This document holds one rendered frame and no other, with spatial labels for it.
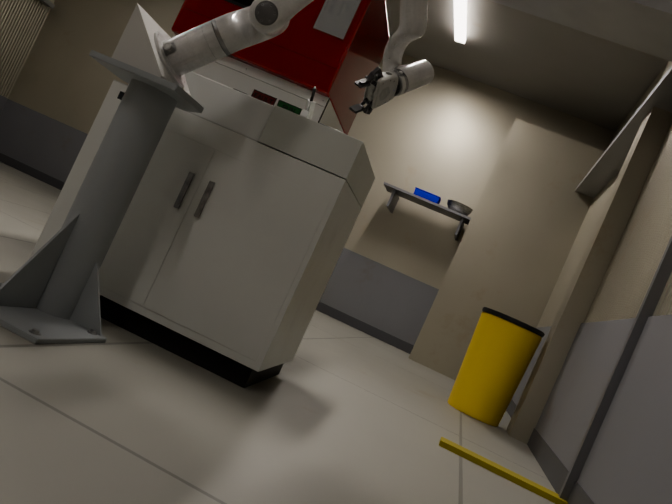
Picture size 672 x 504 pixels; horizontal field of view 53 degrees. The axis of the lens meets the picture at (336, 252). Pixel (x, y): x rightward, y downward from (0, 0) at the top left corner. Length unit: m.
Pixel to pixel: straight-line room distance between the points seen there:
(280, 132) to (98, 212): 0.69
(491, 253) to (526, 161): 1.13
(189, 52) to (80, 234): 0.67
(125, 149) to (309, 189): 0.63
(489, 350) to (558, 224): 3.31
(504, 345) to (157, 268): 2.94
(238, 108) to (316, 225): 0.52
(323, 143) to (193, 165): 0.48
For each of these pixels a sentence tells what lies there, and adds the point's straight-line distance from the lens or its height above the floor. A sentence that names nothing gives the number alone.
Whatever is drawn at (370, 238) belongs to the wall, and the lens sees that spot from 8.81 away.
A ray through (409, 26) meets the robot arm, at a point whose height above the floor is 1.31.
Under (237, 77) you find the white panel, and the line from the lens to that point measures 3.24.
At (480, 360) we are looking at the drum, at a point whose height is 0.38.
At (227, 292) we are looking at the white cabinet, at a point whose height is 0.28.
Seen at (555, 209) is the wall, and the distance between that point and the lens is 7.93.
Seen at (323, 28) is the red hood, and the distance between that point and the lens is 3.18.
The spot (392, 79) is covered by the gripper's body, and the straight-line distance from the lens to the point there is 2.17.
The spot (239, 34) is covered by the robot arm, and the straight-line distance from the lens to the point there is 2.27.
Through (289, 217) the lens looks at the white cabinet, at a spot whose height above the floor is 0.61.
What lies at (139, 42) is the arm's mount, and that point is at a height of 0.90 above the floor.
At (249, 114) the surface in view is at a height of 0.90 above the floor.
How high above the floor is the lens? 0.49
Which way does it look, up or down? 2 degrees up
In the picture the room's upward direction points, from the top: 24 degrees clockwise
